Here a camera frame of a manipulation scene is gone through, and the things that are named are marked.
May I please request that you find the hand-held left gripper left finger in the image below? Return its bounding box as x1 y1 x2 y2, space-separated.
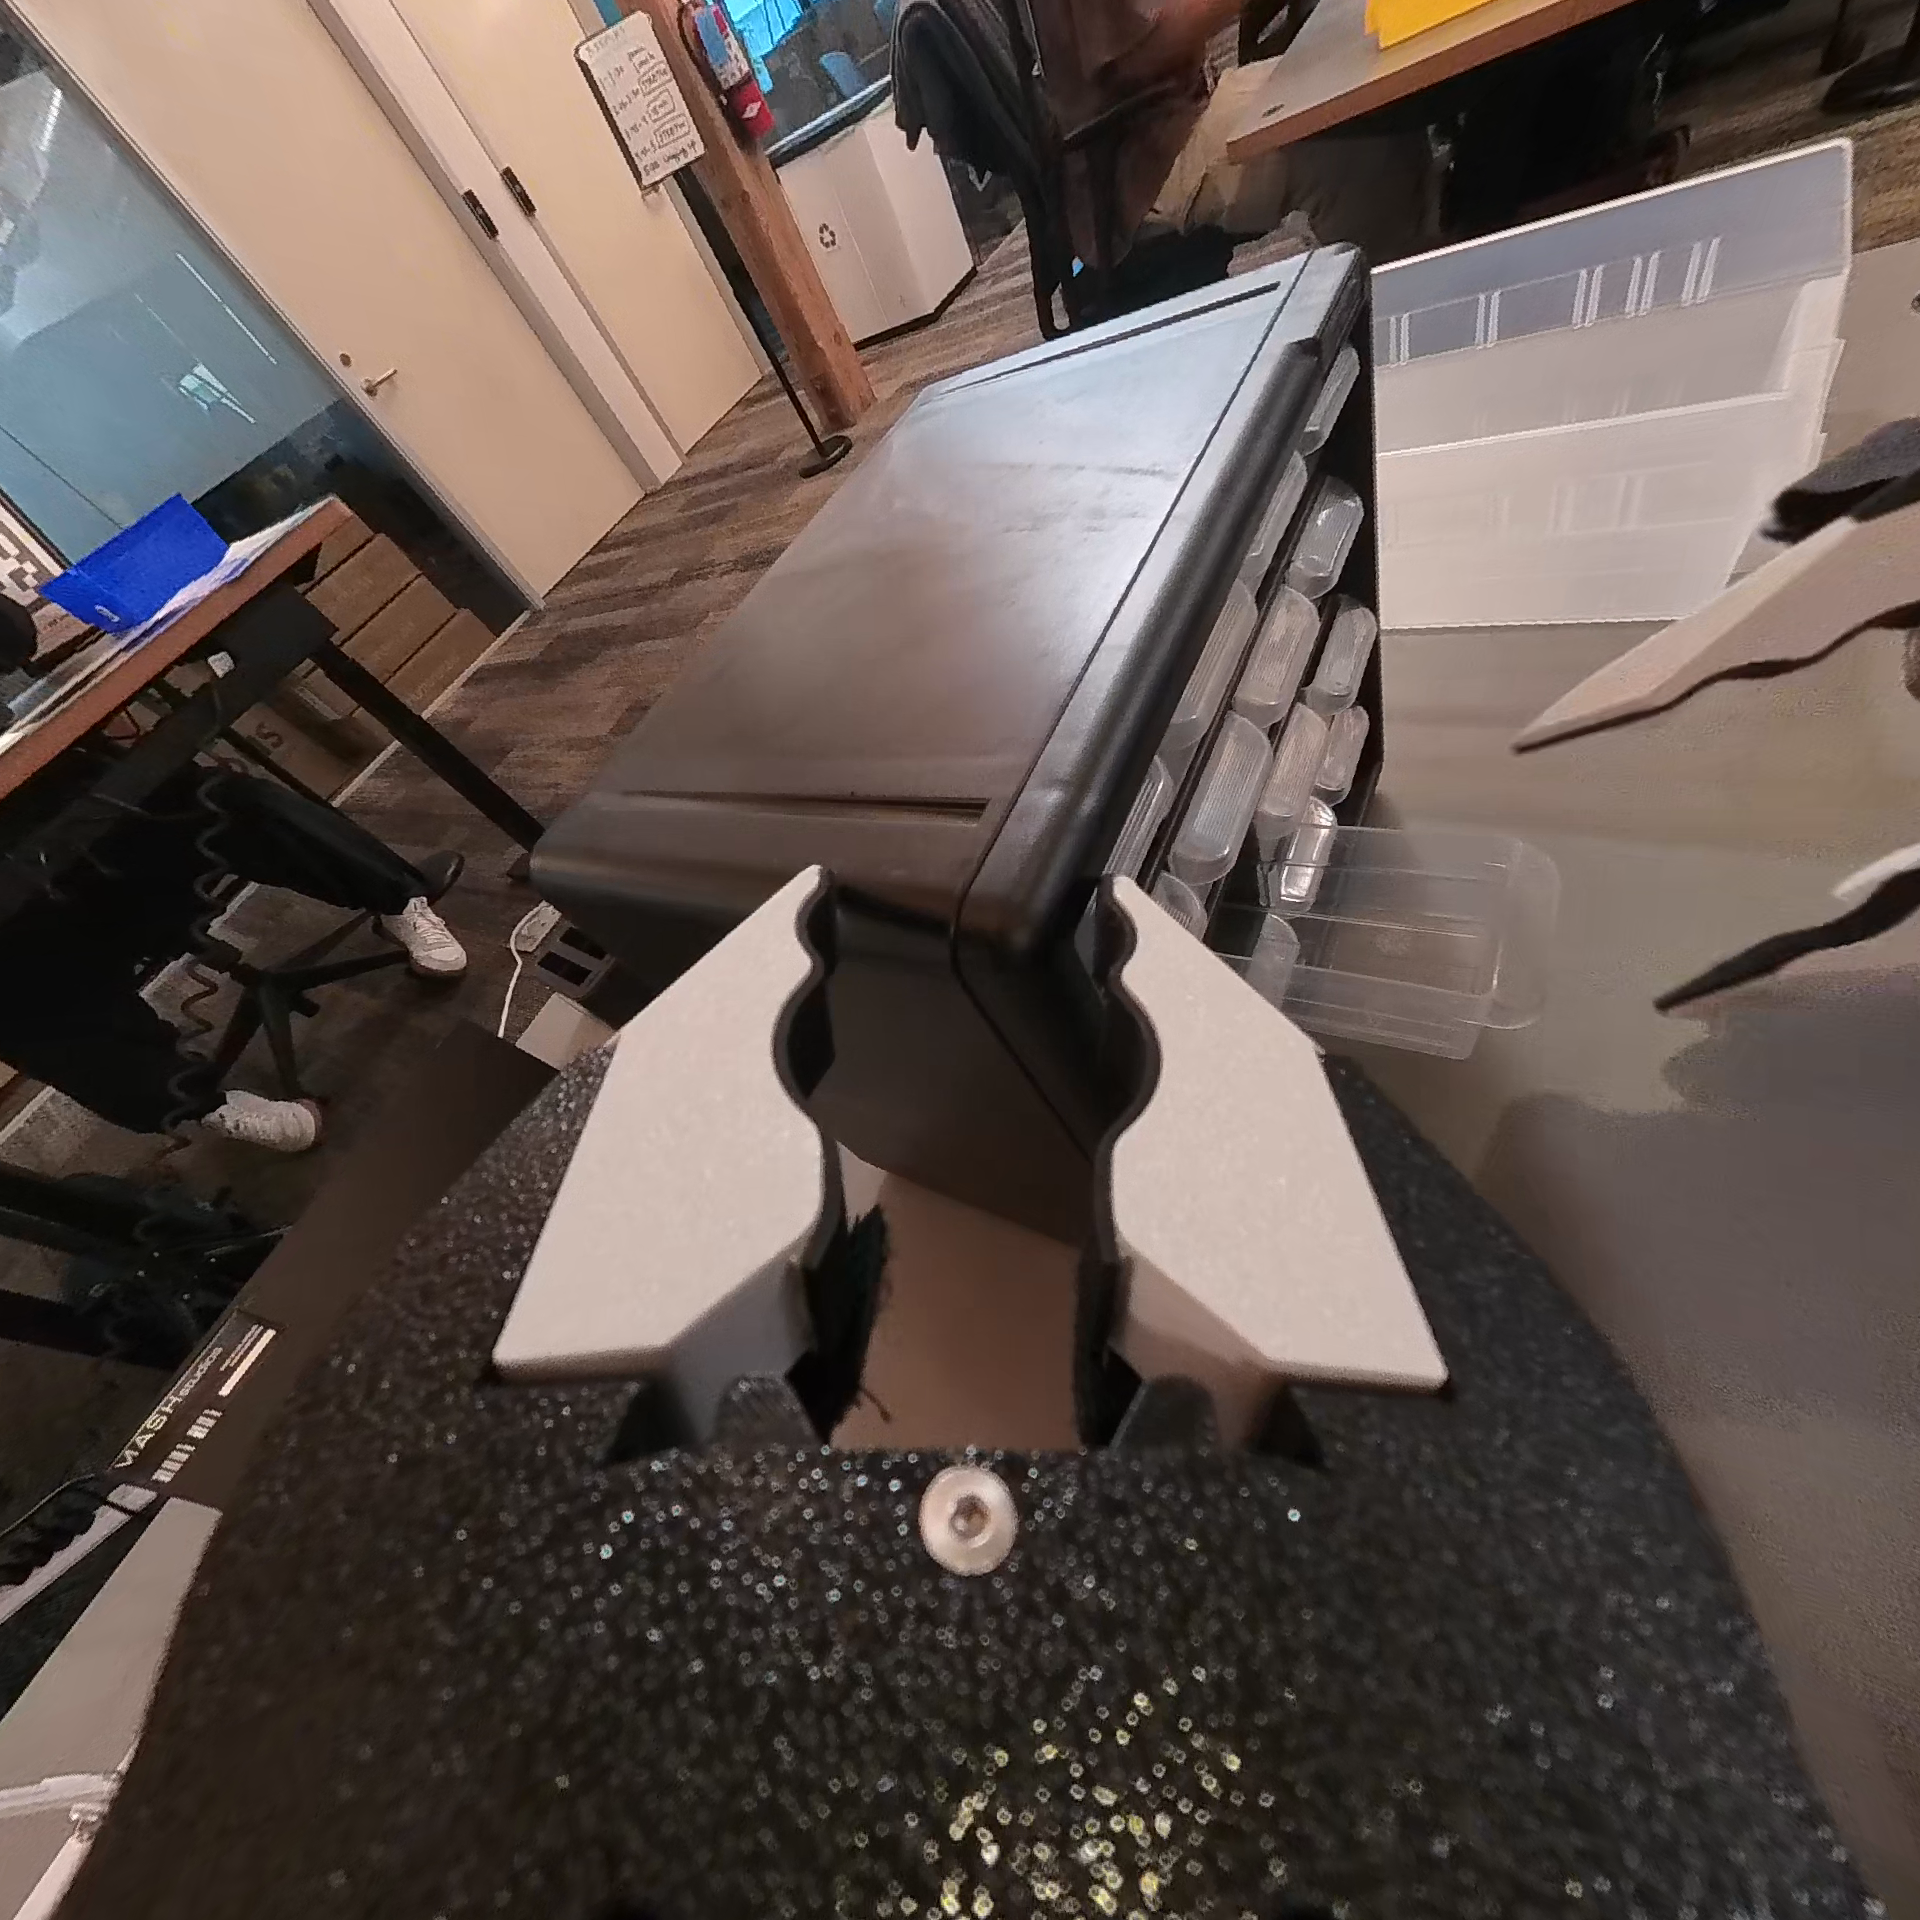
491 861 842 1439

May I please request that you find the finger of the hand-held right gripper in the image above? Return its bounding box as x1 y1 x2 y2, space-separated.
1513 418 1920 755
1648 848 1920 1014

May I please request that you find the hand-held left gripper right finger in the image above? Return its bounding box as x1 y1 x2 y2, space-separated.
1080 878 1451 1439

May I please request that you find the clear plastic storage bin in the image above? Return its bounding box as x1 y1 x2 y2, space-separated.
1370 140 1855 631

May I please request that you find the clear plastic drawer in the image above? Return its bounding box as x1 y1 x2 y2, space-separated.
1205 821 1559 1061

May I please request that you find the grid of clear drawers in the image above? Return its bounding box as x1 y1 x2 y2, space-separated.
1117 346 1382 960

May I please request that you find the black drawer cabinet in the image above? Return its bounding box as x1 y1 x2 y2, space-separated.
535 246 1382 1245

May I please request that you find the white recycling cabinet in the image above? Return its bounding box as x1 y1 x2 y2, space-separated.
766 110 984 351

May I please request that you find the black labelled desk bar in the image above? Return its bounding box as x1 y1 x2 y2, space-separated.
0 1302 304 1649

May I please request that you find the wooden edge table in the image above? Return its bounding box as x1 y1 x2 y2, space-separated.
1228 0 1645 166

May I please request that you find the stack of cardboard boxes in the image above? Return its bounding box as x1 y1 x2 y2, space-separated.
299 510 505 729

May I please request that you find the yellow plastic bin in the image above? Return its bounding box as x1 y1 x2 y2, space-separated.
1358 0 1594 57

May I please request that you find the wooden desk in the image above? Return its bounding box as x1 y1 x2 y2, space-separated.
0 494 546 861

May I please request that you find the blue plastic box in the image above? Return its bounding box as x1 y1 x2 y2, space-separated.
34 494 227 631

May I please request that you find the black chair with grey jacket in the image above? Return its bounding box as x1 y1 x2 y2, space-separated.
892 0 1085 346

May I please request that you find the white door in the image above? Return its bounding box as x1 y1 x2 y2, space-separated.
44 0 664 578
402 0 766 456

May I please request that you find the frosted glass partition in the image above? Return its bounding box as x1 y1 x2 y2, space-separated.
0 17 528 639

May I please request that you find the whiteboard on black stand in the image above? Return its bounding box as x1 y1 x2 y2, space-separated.
571 8 858 479

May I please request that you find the red fire extinguisher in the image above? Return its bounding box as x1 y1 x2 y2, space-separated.
680 0 773 133

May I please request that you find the black coiled cable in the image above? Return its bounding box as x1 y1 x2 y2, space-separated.
155 749 227 1130

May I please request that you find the wooden post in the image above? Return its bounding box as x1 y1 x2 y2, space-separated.
642 0 877 424

